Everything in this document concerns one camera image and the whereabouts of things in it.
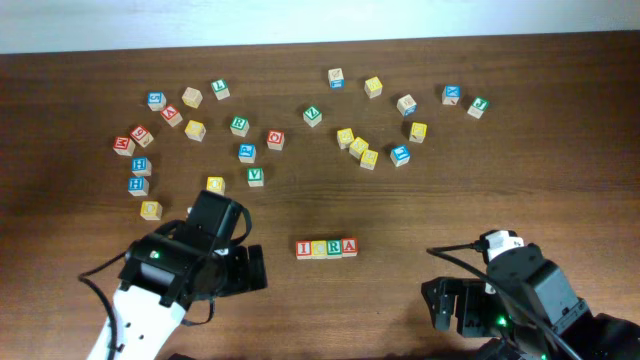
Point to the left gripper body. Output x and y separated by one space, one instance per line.
236 273

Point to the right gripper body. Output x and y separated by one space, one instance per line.
482 312

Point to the red I block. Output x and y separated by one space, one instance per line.
303 250

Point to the yellow C block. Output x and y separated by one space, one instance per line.
319 249

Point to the green r block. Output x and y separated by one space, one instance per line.
240 126
334 248

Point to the red a block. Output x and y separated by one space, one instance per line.
350 247
171 115

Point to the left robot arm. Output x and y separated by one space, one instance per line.
137 325

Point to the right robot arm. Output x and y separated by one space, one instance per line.
611 339

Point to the yellow block lower left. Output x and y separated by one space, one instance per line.
151 210

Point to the yellow O block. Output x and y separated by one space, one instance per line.
216 185

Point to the blue H block lower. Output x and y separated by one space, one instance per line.
138 186

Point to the blue h block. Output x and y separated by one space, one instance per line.
141 167
138 186

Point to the blue H block upper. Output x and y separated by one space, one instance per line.
141 167

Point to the green V block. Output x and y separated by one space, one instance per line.
255 177

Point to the blue P block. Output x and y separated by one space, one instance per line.
247 153

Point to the yellow block upper left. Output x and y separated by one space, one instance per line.
195 130

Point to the red M block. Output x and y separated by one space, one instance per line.
124 146

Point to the red 9 block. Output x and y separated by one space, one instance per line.
141 136

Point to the red Q block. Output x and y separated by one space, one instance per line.
275 140

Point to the blue S block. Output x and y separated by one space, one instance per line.
156 101

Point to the plain wooden block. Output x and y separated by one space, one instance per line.
192 97

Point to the green L block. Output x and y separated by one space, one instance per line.
220 89

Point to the blue E block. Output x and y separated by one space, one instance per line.
400 155

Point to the green Z block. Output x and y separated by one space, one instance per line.
312 116

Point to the yellow cluster block left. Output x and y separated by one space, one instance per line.
344 138

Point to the yellow cluster block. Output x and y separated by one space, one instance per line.
369 159
357 147
344 138

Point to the green J block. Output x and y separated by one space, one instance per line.
477 108

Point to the yellow block right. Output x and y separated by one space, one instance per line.
418 132

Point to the yellow cluster block middle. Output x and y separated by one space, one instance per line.
357 147

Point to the yellow cluster block lower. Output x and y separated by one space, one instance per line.
369 159

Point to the blue X block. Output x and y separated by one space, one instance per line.
451 94

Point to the wooden block blue side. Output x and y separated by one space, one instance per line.
336 78

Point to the yellow block top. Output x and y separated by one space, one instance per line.
373 87

